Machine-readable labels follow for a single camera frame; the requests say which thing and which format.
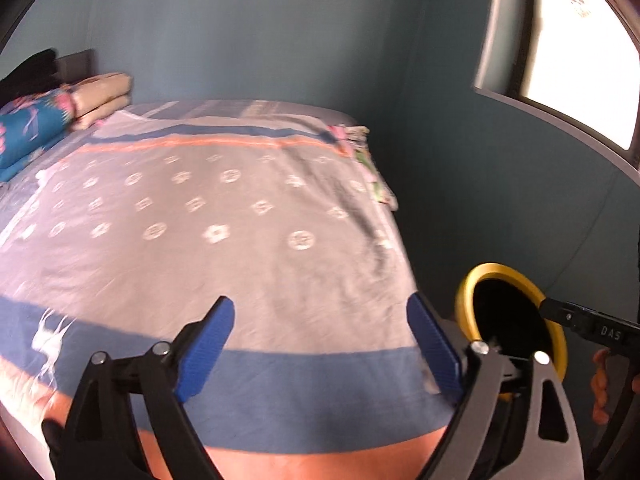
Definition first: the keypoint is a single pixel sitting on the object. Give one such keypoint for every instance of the black folded clothing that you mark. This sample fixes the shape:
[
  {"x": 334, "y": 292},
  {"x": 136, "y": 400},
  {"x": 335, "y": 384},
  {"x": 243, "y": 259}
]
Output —
[{"x": 27, "y": 72}]

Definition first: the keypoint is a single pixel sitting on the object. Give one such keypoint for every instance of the window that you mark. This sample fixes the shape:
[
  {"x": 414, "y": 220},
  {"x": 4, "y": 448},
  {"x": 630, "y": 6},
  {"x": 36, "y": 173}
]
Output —
[{"x": 575, "y": 60}]

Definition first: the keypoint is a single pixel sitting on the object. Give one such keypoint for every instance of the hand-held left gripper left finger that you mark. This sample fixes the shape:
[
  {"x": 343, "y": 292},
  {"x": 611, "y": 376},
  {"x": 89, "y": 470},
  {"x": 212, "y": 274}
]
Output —
[{"x": 207, "y": 345}]

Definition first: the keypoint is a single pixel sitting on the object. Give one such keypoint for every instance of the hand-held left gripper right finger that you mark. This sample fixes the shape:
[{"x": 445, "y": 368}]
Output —
[{"x": 432, "y": 345}]

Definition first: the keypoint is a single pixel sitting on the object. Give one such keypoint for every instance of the black yellow-rimmed trash can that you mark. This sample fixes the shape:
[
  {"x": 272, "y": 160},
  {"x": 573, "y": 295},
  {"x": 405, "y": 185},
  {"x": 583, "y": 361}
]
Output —
[{"x": 465, "y": 305}]

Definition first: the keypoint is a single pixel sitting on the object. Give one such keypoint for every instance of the small pink white cloth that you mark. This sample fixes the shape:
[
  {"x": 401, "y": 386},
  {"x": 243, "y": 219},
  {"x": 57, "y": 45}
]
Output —
[{"x": 43, "y": 175}]

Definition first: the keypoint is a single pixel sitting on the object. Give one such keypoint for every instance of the beige printed pillow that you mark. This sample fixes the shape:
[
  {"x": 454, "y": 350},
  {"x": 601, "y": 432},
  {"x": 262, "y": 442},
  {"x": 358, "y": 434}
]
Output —
[
  {"x": 102, "y": 110},
  {"x": 100, "y": 90}
]

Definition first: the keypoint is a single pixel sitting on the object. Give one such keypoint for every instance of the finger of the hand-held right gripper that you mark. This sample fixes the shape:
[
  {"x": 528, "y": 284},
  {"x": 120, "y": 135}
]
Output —
[{"x": 562, "y": 312}]

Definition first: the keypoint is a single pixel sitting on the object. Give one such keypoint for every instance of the red window decal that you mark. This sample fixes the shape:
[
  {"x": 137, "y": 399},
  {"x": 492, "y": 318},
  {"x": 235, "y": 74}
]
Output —
[{"x": 581, "y": 2}]

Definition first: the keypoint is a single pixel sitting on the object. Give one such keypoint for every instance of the floral cloth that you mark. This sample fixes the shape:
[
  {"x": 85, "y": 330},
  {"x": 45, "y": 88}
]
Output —
[{"x": 370, "y": 170}]

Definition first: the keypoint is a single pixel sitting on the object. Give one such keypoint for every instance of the person's right hand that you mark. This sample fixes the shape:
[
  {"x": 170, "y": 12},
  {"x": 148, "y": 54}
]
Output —
[{"x": 600, "y": 385}]

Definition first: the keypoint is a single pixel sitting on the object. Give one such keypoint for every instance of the blue floral folded quilt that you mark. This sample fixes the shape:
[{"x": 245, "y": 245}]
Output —
[{"x": 30, "y": 130}]

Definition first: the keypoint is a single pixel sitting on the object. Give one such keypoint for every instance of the grey bed headboard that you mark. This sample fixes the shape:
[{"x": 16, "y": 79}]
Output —
[{"x": 75, "y": 65}]

